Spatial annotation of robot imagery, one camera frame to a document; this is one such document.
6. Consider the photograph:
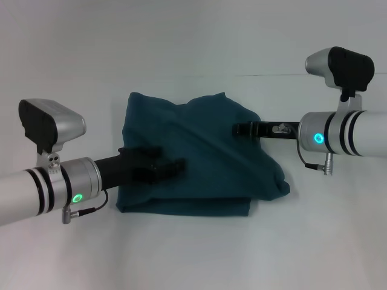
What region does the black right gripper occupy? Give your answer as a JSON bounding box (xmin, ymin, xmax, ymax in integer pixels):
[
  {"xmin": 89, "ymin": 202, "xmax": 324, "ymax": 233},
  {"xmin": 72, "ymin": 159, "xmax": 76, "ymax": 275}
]
[{"xmin": 232, "ymin": 120, "xmax": 301, "ymax": 142}]

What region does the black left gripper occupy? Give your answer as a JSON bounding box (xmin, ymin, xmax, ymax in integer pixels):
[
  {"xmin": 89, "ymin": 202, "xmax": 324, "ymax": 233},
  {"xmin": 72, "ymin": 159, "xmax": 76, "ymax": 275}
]
[{"xmin": 93, "ymin": 146, "xmax": 186, "ymax": 192}]

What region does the blue teal shirt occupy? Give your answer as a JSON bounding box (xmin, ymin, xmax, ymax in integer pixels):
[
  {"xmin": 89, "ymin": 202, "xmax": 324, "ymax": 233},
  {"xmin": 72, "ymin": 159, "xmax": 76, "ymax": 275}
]
[{"xmin": 116, "ymin": 92, "xmax": 291, "ymax": 218}]

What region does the right gripper cable with plug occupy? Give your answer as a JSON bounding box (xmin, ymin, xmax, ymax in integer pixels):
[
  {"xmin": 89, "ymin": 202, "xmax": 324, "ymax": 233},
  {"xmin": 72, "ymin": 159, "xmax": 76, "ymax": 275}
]
[{"xmin": 273, "ymin": 123, "xmax": 334, "ymax": 176}]

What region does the gripper cable with plug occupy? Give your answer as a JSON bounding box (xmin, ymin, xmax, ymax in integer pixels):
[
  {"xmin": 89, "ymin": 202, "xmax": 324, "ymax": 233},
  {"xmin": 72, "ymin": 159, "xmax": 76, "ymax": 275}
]
[
  {"xmin": 62, "ymin": 190, "xmax": 109, "ymax": 225},
  {"xmin": 273, "ymin": 123, "xmax": 334, "ymax": 176}
]

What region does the left gripper cable with plug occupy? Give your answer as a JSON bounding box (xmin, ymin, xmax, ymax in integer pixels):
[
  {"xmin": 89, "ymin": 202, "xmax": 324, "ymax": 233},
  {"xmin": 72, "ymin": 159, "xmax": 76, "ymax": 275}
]
[{"xmin": 62, "ymin": 190, "xmax": 109, "ymax": 225}]

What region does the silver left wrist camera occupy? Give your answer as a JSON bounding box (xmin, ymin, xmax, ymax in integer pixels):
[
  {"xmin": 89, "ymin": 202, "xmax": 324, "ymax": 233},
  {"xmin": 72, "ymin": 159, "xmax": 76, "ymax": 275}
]
[{"xmin": 18, "ymin": 98, "xmax": 88, "ymax": 170}]

